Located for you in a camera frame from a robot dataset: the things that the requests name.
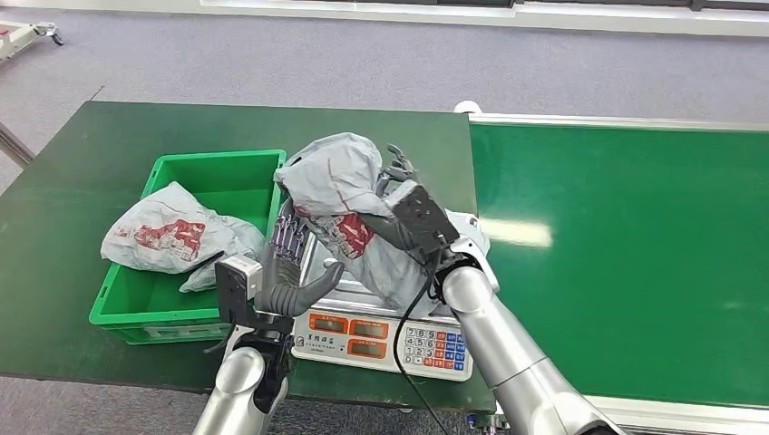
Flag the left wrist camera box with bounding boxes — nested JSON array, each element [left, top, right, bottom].
[[214, 254, 264, 329]]

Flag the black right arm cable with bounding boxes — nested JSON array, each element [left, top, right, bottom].
[[393, 250, 453, 435]]

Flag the grey mailer package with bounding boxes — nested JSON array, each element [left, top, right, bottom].
[[273, 131, 447, 314]]

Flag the grey mailer bag red print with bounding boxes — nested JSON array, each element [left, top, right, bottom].
[[99, 181, 267, 295]]

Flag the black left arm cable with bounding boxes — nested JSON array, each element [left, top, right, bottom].
[[202, 323, 239, 355]]

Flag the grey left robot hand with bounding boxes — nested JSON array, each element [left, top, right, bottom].
[[258, 200, 346, 319]]

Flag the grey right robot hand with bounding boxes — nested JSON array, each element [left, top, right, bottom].
[[359, 143, 421, 250]]

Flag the white trolley with wheel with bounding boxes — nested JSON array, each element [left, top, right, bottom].
[[0, 20, 66, 65]]

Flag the green plastic crate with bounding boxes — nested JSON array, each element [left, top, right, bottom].
[[88, 149, 288, 346]]

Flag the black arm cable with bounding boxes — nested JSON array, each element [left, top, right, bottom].
[[393, 250, 453, 435], [202, 323, 239, 355]]

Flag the white electronic scale base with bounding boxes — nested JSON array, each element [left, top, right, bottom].
[[291, 304, 475, 383]]

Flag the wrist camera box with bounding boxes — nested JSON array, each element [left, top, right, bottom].
[[393, 184, 462, 257], [214, 254, 264, 329]]

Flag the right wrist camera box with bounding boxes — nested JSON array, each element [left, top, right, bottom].
[[393, 184, 462, 257]]

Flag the grey metal frame bar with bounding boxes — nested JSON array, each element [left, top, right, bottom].
[[0, 120, 36, 169]]

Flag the green conveyor belt machine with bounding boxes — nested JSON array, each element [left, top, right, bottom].
[[467, 111, 769, 435]]

